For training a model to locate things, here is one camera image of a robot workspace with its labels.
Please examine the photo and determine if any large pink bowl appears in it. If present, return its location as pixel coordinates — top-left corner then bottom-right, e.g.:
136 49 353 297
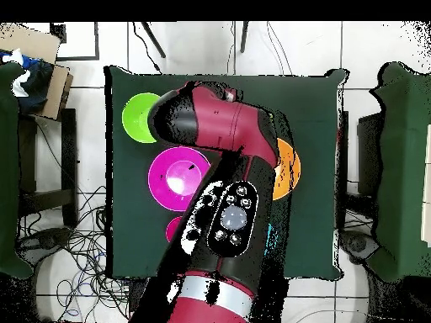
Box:
146 146 212 213

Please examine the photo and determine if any small red bowl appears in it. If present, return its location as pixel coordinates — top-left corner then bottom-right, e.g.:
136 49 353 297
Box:
165 215 184 244

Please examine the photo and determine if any large orange bowl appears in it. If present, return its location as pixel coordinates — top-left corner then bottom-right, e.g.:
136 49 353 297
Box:
271 136 302 202

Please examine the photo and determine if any small light blue bowl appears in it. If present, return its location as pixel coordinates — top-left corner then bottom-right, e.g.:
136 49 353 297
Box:
263 222 274 257

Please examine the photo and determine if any large green bowl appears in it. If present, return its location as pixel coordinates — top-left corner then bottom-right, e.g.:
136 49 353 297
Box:
121 92 162 145

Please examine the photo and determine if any dark green tablecloth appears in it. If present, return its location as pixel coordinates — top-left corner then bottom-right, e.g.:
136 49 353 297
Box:
364 61 431 283
0 61 35 280
104 65 349 282

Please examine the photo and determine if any black tripod leg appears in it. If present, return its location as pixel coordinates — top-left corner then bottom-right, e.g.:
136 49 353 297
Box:
140 21 167 59
239 21 251 54

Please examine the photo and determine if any black stool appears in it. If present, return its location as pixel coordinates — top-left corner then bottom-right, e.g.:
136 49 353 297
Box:
16 107 80 228

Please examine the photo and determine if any black cabinet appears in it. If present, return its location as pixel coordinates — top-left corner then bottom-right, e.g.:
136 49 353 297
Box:
356 112 383 196

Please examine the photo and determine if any blue and black bag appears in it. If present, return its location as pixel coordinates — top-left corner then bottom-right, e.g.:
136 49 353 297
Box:
0 48 55 115

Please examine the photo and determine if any cardboard box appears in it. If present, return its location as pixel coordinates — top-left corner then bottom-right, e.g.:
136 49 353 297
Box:
0 22 74 120

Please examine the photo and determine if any black floor cable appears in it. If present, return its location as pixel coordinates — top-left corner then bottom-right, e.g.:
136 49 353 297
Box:
131 21 163 74

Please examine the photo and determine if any black frame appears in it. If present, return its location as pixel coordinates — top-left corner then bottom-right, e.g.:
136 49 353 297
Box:
49 21 101 62

